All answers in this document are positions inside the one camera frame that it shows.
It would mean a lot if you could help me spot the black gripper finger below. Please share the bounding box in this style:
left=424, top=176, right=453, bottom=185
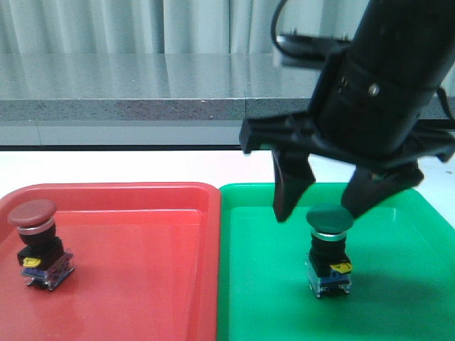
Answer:
left=341, top=162, right=424, bottom=219
left=272, top=149, right=316, bottom=222

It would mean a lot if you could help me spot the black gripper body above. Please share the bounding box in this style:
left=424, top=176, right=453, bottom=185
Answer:
left=240, top=48, right=454, bottom=170

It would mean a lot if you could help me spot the green mushroom push button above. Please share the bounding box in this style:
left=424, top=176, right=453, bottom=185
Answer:
left=306, top=204, right=354, bottom=298

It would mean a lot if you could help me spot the red mushroom push button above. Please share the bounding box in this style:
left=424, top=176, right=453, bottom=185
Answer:
left=7, top=199, right=75, bottom=291

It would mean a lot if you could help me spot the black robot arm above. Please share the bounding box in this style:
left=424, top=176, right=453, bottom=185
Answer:
left=240, top=1, right=454, bottom=222

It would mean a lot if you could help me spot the green plastic tray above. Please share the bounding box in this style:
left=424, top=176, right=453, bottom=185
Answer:
left=218, top=183, right=454, bottom=340

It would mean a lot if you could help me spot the red plastic tray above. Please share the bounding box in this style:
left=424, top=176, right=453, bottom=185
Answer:
left=1, top=183, right=220, bottom=340

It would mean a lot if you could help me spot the grey stone counter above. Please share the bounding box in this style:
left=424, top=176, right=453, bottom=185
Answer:
left=1, top=53, right=319, bottom=149

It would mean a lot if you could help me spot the white pleated curtain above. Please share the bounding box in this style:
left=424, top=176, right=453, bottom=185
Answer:
left=0, top=0, right=370, bottom=55

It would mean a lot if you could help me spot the black cable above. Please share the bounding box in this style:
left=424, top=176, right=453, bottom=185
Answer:
left=271, top=0, right=351, bottom=65

